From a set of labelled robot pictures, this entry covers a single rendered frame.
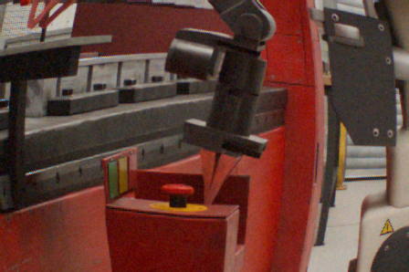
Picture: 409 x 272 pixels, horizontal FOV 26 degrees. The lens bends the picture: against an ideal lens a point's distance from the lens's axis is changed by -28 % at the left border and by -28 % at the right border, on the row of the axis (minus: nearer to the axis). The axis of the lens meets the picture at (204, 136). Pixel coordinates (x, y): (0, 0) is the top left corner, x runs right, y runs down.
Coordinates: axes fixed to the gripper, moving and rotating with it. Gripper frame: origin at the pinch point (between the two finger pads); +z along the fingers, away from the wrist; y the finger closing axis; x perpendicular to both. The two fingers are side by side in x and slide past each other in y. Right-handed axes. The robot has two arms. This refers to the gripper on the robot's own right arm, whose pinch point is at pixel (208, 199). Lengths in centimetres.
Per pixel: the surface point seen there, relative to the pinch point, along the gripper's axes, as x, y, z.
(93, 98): -30.1, 27.0, -5.8
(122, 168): 5.1, 11.1, -1.3
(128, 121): -31.6, 19.6, -3.4
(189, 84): -96, 22, -8
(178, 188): 11.0, 2.5, -2.0
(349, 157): -714, -17, 48
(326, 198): -392, -10, 46
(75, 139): -2.4, 21.5, -1.8
